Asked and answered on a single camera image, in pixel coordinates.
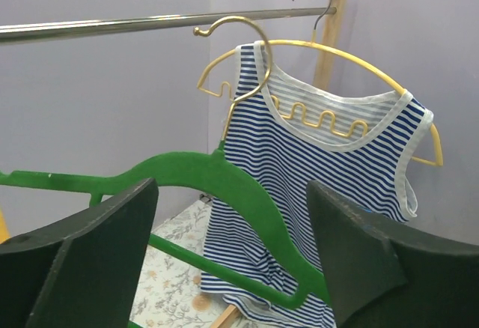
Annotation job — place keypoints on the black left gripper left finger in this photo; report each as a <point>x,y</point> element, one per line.
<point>83,270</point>

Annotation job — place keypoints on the yellow plastic hanger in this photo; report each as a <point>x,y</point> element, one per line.
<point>4,233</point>

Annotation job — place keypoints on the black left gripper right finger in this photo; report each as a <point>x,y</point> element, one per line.
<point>382,273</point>

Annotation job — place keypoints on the green plastic hanger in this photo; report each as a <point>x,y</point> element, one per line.
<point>214,175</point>

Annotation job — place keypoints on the navy white striped tank top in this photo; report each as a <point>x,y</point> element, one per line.
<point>285,155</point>

